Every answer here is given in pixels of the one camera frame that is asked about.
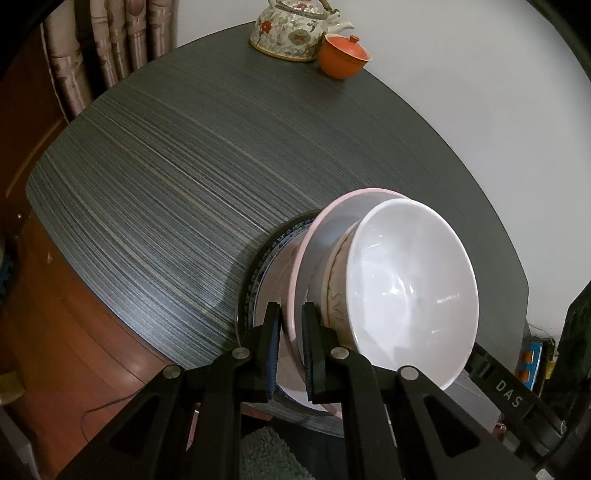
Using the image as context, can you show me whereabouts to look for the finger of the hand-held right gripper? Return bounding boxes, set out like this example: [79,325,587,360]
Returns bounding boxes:
[464,342,566,444]

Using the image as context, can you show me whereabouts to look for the white plate pink flowers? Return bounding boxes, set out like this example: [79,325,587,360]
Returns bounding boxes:
[256,233,342,416]

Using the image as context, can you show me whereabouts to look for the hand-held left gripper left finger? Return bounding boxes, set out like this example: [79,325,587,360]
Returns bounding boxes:
[58,301,282,480]

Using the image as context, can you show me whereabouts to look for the green shaggy mat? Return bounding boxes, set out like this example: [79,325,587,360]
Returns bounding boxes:
[240,427,324,480]

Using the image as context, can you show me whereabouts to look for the blue box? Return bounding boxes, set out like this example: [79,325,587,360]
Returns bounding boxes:
[517,339,555,393]

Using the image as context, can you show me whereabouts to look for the orange lidded cup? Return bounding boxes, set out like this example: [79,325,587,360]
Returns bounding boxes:
[320,33,373,80]

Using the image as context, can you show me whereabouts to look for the beige patterned curtain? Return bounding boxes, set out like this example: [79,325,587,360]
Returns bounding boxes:
[41,0,178,121]

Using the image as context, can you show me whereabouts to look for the floral ceramic teapot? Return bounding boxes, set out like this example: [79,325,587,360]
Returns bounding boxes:
[249,0,355,62]

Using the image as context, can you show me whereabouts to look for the pink bowl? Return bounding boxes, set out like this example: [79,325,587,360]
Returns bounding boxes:
[283,188,411,411]

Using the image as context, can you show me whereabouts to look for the large blue floral plate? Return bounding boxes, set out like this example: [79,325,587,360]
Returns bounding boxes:
[235,213,345,418]

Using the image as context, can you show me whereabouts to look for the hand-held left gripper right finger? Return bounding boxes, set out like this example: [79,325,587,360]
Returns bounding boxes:
[301,302,536,480]

